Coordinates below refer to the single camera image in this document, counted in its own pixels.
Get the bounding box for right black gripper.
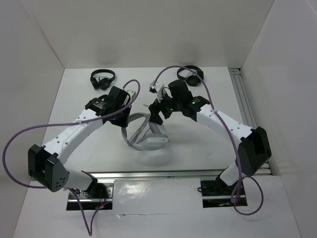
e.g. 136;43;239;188
149;89;182;124

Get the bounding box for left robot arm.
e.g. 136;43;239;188
28;86;135;198

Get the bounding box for black headphones left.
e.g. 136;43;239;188
90;69;116;91

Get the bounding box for black headphones right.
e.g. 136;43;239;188
177;65;204;87

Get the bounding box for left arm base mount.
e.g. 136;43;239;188
66;179;114;211

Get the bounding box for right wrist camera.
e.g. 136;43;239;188
149;81;164;94

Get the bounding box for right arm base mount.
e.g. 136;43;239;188
197;179;237;208

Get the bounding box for aluminium front rail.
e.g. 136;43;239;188
90;170;222;179

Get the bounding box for black headphones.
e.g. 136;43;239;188
90;69;116;91
177;65;204;87

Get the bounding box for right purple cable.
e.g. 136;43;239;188
155;64;264;216

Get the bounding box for white grey headphones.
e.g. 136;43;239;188
121;113;169;151

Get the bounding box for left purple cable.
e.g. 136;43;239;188
1;79;141;236

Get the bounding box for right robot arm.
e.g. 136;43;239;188
149;80;271;194

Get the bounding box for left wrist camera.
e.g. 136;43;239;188
126;90;136;99

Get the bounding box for purple cable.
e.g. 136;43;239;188
155;64;264;216
1;79;141;236

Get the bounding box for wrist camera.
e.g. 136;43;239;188
126;90;136;99
149;81;164;94

